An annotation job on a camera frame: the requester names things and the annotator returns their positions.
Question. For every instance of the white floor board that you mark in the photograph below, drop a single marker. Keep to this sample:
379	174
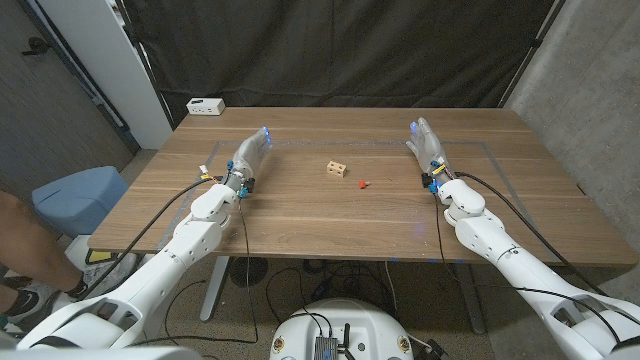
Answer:
75	247

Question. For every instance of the wooden block with holes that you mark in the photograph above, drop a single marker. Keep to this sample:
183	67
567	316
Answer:
336	169

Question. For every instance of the grey table leg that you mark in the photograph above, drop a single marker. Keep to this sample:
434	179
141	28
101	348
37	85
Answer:
470	300

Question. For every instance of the blue stool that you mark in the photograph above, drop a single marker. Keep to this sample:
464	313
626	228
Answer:
75	200

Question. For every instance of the yellow black floor marker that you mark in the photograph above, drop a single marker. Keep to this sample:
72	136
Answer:
100	256

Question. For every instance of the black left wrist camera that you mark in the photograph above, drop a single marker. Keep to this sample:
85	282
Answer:
246	187

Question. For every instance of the black backdrop curtain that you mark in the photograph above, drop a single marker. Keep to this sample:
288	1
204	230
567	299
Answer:
330	50

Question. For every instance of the white power strip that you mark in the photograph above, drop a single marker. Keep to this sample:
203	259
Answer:
205	106

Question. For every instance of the black backdrop stand pole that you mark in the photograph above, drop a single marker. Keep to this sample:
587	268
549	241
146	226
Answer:
534	50
145	65

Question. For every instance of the black white sneaker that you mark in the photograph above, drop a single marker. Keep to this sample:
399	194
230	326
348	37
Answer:
27	302

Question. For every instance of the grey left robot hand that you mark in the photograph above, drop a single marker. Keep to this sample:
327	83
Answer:
250	157

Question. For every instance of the black round floor fan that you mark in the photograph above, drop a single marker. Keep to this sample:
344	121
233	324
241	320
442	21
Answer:
249	271

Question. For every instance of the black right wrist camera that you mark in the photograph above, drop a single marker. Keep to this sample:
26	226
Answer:
428	181

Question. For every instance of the red-headed wooden screw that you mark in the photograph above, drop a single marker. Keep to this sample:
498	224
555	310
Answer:
362	184

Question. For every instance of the white table leg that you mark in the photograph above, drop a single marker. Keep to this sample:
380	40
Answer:
215	290

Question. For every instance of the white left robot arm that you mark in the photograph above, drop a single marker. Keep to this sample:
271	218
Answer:
190	240

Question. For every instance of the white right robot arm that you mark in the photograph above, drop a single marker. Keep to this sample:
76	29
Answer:
500	245

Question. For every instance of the grey finned module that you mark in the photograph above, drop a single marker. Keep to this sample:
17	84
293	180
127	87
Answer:
325	348

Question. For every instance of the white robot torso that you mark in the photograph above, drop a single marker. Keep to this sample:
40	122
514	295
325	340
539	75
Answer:
350	320

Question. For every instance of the person's bare leg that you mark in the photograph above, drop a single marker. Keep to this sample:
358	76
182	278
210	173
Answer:
30	245

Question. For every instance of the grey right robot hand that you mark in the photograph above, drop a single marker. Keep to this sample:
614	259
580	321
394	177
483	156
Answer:
430	150

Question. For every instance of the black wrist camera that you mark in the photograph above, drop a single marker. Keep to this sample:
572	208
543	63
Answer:
246	187
428	181

